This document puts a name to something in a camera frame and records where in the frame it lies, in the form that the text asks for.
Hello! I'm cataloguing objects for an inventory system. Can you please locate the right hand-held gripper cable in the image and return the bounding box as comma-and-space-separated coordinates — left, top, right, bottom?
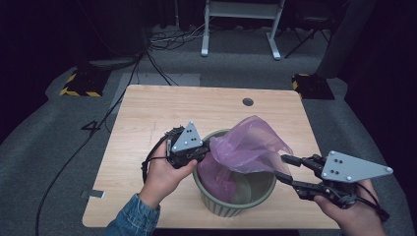
338, 181, 391, 222

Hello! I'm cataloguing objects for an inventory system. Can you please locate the pink plastic garbage bag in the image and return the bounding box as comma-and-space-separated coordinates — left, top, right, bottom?
196, 114, 293, 205

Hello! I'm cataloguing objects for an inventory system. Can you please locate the black tripod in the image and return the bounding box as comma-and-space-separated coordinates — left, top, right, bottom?
282, 8, 332, 60

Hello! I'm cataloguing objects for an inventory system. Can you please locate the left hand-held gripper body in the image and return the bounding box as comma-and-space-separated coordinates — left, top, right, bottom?
165, 120, 211, 170

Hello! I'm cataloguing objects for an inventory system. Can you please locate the green ribbed plastic bin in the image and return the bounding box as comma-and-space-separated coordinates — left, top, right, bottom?
192, 128, 278, 218

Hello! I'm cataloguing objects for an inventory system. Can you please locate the tangle of floor cables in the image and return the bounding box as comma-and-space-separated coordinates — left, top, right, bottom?
148, 22, 211, 52

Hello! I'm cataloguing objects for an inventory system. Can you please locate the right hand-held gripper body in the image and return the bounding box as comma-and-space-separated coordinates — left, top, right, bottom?
316, 149, 394, 209

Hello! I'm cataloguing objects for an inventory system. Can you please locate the left hand-held gripper cable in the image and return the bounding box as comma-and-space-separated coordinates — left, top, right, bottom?
141, 125, 185, 185

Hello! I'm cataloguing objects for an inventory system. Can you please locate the yellow black striped stand base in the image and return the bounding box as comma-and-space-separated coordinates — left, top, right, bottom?
59, 66, 111, 98
291, 73, 336, 101

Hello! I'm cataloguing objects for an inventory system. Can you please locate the person's left hand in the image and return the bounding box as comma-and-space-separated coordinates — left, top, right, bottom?
139, 142, 199, 208

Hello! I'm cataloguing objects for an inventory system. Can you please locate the grey tape strip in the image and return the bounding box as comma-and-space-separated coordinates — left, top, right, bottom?
80, 189, 107, 200

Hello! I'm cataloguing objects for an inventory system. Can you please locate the thin black floor cable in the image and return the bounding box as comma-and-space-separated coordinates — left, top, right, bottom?
145, 50, 180, 88

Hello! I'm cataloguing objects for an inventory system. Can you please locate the long black floor cable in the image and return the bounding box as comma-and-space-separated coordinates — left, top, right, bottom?
33, 53, 146, 236

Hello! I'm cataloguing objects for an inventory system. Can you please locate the white metal desk frame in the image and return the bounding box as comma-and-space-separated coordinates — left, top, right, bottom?
200, 0, 286, 62

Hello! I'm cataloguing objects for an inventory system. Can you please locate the person's right hand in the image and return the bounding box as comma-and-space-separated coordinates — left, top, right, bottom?
313, 179, 388, 236

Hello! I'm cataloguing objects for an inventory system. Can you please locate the hand-held gripper cable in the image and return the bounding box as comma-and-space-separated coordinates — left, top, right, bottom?
338, 181, 391, 222
141, 125, 185, 185

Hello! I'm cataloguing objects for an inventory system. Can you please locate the grey padded column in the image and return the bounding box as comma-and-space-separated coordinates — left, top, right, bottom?
315, 0, 377, 80

